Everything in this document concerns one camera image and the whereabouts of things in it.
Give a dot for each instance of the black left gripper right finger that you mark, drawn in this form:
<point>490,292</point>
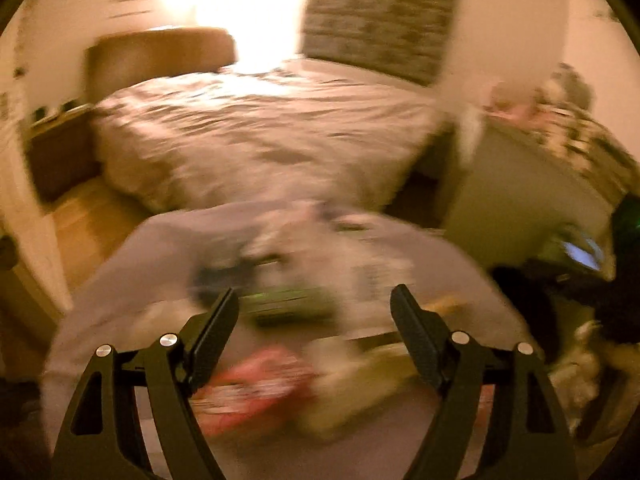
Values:
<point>527,435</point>

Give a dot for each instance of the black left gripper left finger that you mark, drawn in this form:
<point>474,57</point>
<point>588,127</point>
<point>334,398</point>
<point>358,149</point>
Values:
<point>100,436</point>

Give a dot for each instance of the green milk carton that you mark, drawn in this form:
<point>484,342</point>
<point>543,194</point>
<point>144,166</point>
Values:
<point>267,295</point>

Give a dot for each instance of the white cabinet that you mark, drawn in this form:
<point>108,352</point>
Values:
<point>513,195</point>

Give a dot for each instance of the stack of books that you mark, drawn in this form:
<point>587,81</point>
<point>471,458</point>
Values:
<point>588,148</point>

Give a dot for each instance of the pink snack box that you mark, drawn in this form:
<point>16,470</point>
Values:
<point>255,396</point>

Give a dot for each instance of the white printed label wrapper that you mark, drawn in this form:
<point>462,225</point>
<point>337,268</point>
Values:
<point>372,275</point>

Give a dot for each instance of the pink plush toy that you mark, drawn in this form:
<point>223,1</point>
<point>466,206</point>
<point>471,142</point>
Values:
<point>500,105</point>

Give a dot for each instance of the yellow-green packaging bag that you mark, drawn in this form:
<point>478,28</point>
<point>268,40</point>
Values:
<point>350,382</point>

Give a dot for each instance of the grey plush toy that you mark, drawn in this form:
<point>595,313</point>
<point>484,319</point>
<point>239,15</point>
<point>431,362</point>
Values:
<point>566,85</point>

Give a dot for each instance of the brown wooden nightstand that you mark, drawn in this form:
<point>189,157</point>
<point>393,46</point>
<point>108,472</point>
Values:
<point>61,152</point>

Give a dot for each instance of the bed with white duvet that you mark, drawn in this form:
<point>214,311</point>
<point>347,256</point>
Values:
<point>201,140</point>

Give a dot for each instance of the patterned grey curtain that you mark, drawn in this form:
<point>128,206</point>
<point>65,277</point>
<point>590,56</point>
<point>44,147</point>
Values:
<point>405,39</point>

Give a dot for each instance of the brown headboard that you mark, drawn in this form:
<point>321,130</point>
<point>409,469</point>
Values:
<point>119,61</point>

